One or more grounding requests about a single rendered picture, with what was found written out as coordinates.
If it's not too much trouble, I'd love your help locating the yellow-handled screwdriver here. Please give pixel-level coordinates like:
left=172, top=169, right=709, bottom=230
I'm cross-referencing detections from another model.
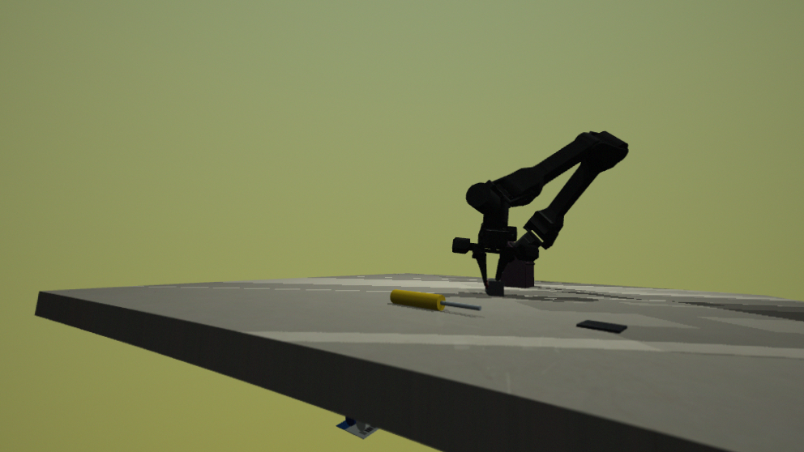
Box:
left=390, top=289, right=481, bottom=310

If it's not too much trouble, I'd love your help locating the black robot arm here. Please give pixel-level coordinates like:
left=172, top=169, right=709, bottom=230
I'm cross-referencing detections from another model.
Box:
left=466, top=131, right=629, bottom=249

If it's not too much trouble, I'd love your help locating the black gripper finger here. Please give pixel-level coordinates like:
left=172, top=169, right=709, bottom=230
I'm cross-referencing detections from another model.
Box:
left=472, top=252, right=487, bottom=286
left=494, top=255, right=515, bottom=281

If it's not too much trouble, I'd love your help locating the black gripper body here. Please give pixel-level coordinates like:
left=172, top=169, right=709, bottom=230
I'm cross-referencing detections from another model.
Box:
left=452, top=217, right=539, bottom=262

